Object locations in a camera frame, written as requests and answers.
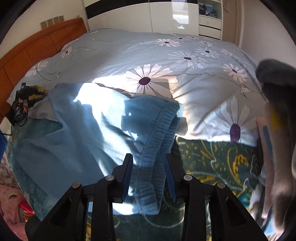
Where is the light blue fleece garment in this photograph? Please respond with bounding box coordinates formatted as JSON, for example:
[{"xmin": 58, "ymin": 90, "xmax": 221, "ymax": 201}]
[{"xmin": 9, "ymin": 83, "xmax": 183, "ymax": 219}]

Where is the olive knitted sweater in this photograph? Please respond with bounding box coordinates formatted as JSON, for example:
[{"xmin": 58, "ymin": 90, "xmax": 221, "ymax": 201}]
[{"xmin": 34, "ymin": 85, "xmax": 49, "ymax": 95}]

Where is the orange wooden headboard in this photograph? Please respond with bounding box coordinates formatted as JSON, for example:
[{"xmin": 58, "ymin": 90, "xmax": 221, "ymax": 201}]
[{"xmin": 1, "ymin": 18, "xmax": 87, "ymax": 119}]

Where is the pink clothing pile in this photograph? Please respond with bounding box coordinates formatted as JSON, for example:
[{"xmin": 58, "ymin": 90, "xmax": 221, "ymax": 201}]
[{"xmin": 1, "ymin": 156, "xmax": 28, "ymax": 240}]

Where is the teal floral plush blanket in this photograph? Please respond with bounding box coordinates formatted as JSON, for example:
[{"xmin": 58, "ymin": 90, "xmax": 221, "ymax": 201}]
[{"xmin": 4, "ymin": 115, "xmax": 269, "ymax": 241}]

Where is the light blue floral duvet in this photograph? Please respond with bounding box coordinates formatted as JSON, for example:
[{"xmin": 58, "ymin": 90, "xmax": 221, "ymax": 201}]
[{"xmin": 16, "ymin": 29, "xmax": 264, "ymax": 146}]

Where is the grey fuzzy garment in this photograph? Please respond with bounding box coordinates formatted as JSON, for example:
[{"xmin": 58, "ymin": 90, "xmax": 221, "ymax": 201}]
[{"xmin": 255, "ymin": 59, "xmax": 295, "ymax": 234}]

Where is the white and black wardrobe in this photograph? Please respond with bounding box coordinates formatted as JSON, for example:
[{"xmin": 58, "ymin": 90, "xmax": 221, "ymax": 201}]
[{"xmin": 84, "ymin": 0, "xmax": 223, "ymax": 40}]

